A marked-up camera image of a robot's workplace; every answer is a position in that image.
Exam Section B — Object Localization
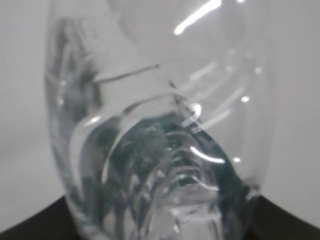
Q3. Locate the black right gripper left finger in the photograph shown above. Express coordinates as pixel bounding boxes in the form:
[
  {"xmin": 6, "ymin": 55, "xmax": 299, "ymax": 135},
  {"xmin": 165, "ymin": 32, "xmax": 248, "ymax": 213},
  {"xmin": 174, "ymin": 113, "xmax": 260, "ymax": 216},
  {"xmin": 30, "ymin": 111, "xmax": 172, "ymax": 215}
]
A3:
[{"xmin": 4, "ymin": 197, "xmax": 75, "ymax": 240}]

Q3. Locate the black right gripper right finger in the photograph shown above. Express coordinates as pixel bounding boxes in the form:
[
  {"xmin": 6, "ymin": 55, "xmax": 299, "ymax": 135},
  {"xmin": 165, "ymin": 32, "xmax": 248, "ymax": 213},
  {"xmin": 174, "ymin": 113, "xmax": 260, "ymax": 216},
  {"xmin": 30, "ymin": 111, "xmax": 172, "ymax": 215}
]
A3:
[{"xmin": 246, "ymin": 196, "xmax": 320, "ymax": 240}]

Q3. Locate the clear green-label water bottle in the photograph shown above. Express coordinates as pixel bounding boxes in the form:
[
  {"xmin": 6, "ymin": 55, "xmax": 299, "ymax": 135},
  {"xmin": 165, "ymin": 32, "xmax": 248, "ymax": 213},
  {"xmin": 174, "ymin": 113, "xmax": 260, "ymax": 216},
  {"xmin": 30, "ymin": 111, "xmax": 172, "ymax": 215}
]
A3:
[{"xmin": 44, "ymin": 0, "xmax": 273, "ymax": 240}]

